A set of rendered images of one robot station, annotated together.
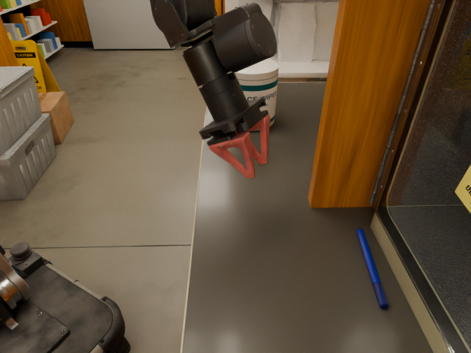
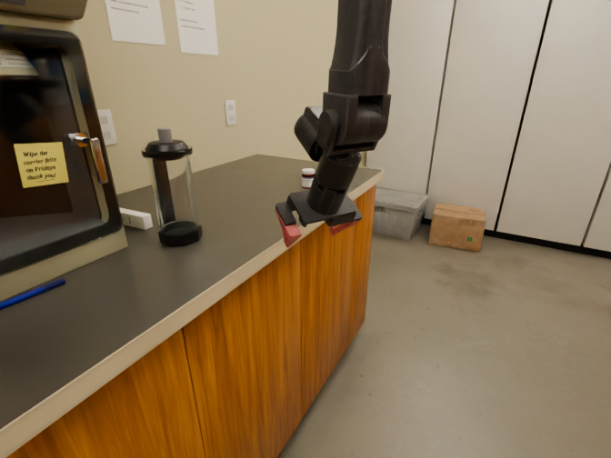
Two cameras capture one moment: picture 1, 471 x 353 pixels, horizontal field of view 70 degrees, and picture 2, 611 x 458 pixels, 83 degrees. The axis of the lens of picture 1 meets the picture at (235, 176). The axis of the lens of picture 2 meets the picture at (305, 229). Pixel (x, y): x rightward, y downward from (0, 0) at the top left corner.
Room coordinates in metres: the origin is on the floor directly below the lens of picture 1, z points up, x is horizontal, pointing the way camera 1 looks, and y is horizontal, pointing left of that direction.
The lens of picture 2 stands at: (0.51, 0.51, 1.31)
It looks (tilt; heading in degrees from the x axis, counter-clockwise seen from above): 24 degrees down; 211
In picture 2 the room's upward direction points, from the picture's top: straight up
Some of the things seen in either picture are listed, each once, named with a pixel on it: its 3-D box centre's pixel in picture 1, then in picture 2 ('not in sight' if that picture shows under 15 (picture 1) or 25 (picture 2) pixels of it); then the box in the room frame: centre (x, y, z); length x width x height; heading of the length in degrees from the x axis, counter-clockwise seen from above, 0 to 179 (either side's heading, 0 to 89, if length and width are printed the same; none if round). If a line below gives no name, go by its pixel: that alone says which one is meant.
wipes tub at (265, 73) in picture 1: (251, 93); not in sight; (0.82, -0.04, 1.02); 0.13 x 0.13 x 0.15
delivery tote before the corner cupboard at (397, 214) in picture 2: not in sight; (388, 212); (-2.45, -0.38, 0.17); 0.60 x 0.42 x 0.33; 90
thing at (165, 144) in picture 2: not in sight; (165, 143); (0.00, -0.16, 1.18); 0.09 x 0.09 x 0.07
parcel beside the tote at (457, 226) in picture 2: not in sight; (456, 225); (-2.50, 0.21, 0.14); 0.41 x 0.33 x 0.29; 98
